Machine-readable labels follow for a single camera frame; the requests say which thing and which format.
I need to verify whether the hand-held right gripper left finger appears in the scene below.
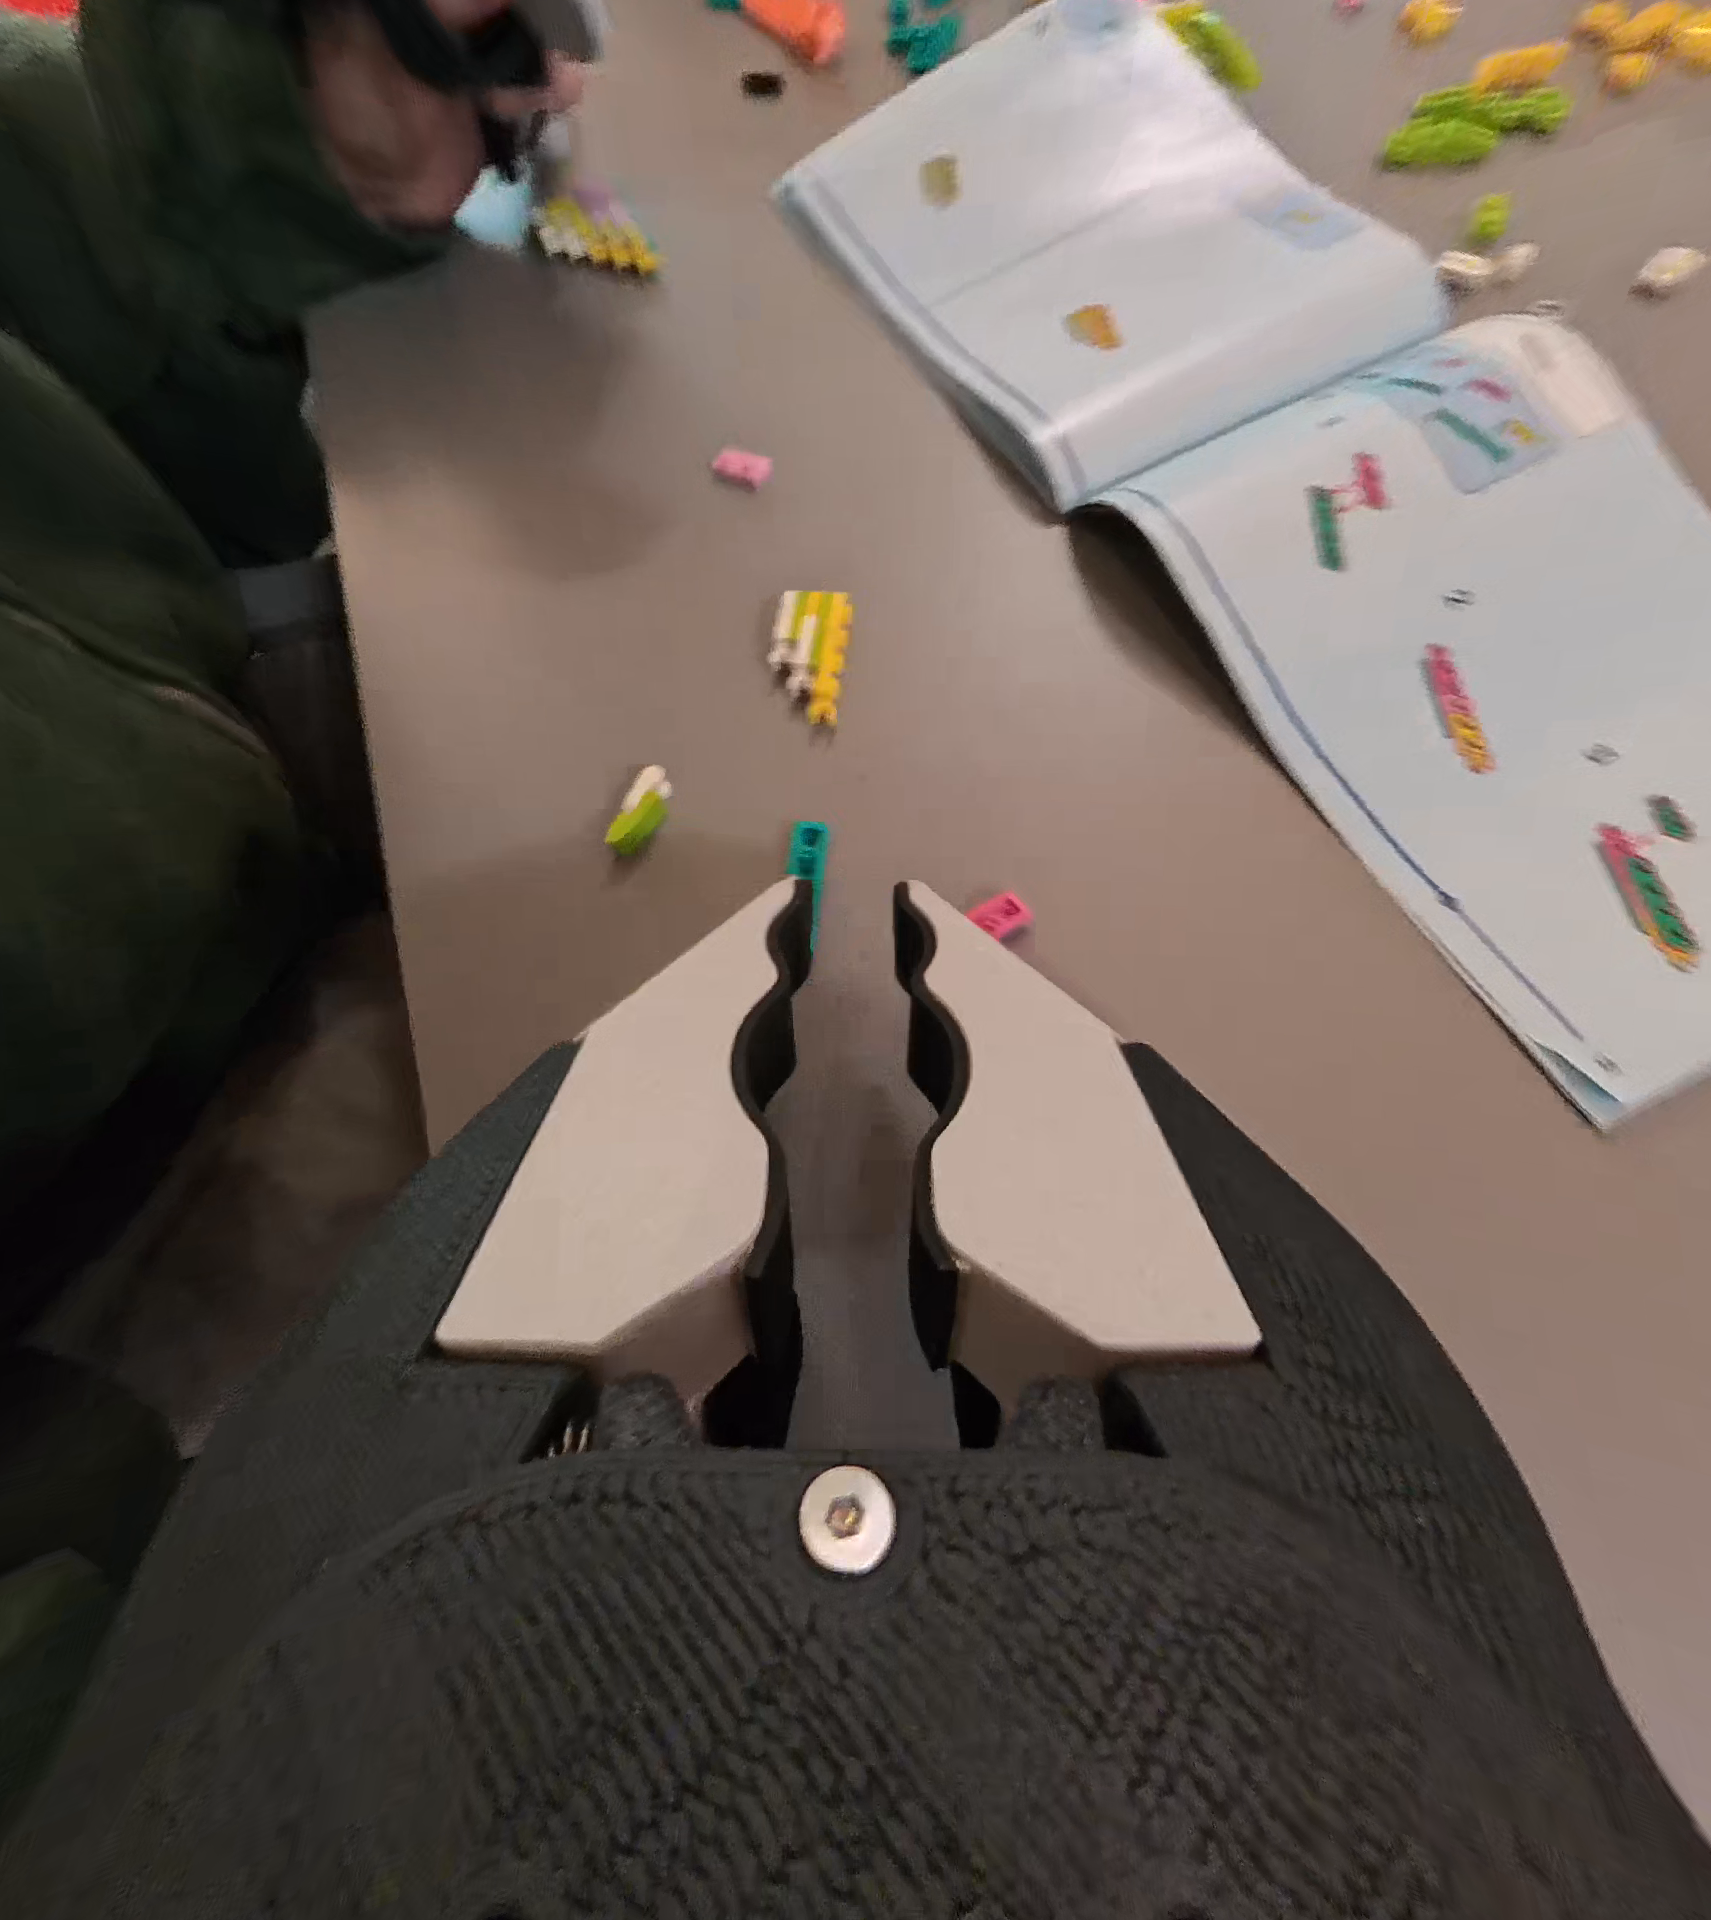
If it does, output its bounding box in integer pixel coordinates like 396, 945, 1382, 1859
434, 877, 815, 1412

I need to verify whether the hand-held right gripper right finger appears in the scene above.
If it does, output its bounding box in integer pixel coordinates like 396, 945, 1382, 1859
892, 881, 1265, 1415

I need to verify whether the light blue lego piece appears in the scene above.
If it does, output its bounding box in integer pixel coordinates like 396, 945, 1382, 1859
453, 161, 536, 252

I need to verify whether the yellow and pink lego assembly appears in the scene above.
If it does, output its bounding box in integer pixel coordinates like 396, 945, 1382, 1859
531, 184, 664, 281

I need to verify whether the person's left forearm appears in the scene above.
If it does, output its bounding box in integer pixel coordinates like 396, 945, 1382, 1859
0, 0, 457, 575

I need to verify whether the orange lego piece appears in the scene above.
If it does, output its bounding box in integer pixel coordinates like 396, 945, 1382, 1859
739, 0, 852, 67

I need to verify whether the green and white lego assembly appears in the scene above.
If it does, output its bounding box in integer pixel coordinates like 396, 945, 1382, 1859
603, 764, 674, 860

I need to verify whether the yellow and white lego assembly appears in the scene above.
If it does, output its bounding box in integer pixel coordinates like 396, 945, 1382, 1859
767, 589, 857, 731

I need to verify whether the lime green lego plate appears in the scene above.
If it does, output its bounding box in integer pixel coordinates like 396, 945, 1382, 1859
1158, 0, 1263, 93

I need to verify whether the lego instruction booklet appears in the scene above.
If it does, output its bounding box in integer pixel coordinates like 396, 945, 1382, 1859
772, 0, 1711, 1135

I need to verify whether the lime green lego pieces cluster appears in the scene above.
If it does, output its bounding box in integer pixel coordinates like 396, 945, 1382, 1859
1378, 79, 1575, 173

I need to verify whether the pile of yellow lego pieces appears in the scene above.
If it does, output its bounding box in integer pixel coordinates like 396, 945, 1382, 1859
1393, 0, 1711, 98

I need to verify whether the person's left hand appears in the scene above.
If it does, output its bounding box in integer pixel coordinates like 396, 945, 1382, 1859
303, 0, 582, 230

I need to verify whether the person's green jacket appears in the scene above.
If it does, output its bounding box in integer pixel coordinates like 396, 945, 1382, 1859
0, 270, 400, 1654

